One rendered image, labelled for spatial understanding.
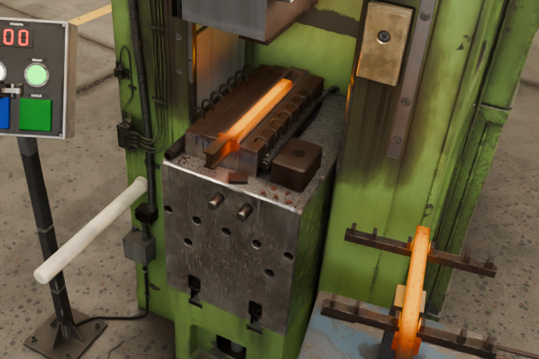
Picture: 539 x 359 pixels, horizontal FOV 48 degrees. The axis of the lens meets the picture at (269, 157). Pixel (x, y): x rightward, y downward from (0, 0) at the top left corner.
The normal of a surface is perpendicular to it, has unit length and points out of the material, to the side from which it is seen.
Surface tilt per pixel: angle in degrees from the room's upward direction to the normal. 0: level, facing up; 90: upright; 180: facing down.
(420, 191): 90
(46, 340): 0
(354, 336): 0
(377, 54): 90
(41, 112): 60
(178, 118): 90
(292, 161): 0
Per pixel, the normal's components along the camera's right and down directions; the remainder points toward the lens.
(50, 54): 0.02, 0.11
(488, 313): 0.07, -0.81
